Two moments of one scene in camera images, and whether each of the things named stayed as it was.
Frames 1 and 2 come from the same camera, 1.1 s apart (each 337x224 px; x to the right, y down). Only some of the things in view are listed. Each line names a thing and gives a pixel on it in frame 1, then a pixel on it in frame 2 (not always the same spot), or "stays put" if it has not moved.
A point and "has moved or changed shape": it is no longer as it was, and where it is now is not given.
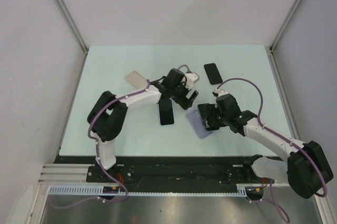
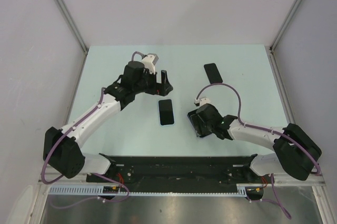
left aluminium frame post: [68, 20] stays put
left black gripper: [184, 101] to [157, 88]
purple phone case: [196, 121] stays put
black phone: [205, 110] has moved or changed shape
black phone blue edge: [166, 112] stays put
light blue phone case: [166, 113] stays put
